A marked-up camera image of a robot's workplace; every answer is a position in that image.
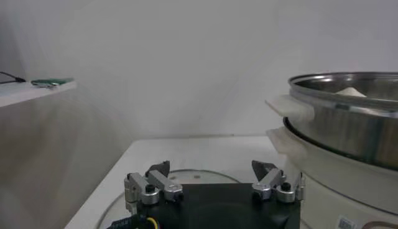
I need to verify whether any cream electric cooking pot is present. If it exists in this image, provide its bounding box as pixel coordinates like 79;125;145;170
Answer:
266;126;398;229

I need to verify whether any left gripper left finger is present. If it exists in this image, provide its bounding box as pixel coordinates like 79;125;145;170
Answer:
124;160;184;215

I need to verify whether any black cable on side table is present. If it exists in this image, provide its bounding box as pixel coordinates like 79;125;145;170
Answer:
0;71;27;85

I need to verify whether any glass lid with cream handle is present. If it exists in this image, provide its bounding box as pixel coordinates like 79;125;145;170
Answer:
96;169;304;229

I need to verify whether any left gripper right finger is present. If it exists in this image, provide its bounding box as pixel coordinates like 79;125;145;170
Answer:
251;160;306;205

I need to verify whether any white steamed baozi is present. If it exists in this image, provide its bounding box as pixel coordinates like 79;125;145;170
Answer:
335;86;368;98

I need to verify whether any white side table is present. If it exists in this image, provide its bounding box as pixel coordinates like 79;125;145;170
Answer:
0;79;77;108

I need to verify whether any stainless steel steamer basket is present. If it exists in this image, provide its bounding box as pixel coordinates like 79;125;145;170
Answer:
265;72;398;172

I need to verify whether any green flat device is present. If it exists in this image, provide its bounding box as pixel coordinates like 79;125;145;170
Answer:
30;77;75;88

